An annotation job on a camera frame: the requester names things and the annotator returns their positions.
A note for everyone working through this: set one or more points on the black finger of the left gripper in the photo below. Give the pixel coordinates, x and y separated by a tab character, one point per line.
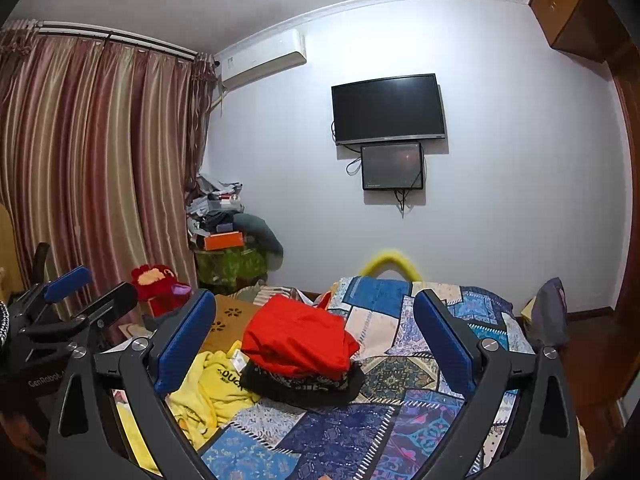
107	309

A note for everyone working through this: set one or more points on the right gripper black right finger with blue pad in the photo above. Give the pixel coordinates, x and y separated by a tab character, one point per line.
541	439

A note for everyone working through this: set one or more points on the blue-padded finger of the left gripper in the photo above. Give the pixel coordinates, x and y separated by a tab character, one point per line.
56	290

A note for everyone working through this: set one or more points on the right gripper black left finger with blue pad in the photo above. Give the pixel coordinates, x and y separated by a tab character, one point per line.
86	439

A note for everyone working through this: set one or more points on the red garment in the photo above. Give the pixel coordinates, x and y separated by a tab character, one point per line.
288	338

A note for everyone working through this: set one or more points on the pile of papers and clothes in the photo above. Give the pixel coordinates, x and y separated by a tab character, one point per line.
216	207

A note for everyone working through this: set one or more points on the red plush toy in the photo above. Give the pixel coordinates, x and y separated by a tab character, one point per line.
159	287

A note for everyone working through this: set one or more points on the beige fleece blanket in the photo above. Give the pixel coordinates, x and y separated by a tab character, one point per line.
586	458

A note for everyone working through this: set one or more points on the yellow printed t-shirt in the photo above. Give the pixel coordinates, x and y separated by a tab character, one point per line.
210	395

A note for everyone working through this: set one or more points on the brown flower-pattern cushion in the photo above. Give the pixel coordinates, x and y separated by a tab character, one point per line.
231	319

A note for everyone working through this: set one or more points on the green patterned storage box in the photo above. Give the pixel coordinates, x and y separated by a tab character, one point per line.
228	270

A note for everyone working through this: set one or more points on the grey purple backpack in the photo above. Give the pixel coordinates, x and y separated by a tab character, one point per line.
548	326

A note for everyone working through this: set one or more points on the orange box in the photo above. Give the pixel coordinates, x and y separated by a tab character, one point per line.
221	241

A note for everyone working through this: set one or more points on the blue patchwork bedspread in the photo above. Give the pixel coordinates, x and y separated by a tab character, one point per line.
404	408

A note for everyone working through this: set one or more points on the striped pink curtain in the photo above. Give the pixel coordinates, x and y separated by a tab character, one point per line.
101	142

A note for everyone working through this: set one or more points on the dark patterned folded garment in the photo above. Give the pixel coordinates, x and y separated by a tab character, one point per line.
305	392

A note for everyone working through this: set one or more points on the yellow curved pillow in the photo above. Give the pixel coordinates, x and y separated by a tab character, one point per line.
391	260

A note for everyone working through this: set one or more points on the white air conditioner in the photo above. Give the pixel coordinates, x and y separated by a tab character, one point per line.
266	58

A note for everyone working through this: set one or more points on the brown wooden wardrobe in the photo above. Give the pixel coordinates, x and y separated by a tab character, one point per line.
602	359

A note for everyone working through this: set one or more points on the small black wall monitor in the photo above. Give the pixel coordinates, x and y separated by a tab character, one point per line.
391	166

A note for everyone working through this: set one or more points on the black wall television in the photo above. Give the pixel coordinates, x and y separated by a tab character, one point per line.
388	109

